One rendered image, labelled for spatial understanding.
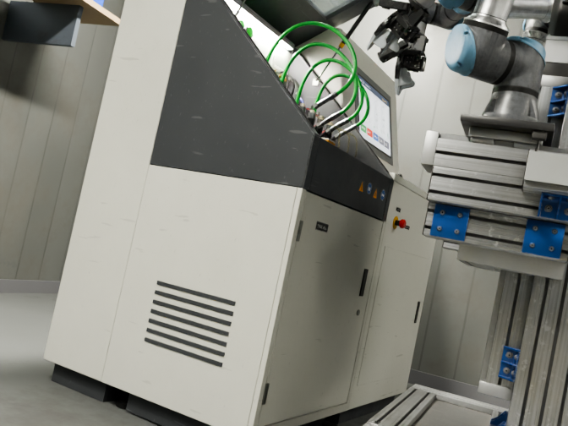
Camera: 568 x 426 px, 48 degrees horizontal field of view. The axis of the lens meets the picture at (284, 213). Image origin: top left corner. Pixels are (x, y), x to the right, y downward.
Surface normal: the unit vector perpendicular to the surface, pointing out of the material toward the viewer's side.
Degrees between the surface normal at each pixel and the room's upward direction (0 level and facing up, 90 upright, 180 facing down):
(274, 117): 90
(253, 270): 90
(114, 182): 90
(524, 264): 90
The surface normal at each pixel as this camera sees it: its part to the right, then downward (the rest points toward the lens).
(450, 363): -0.35, -0.12
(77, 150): 0.92, 0.17
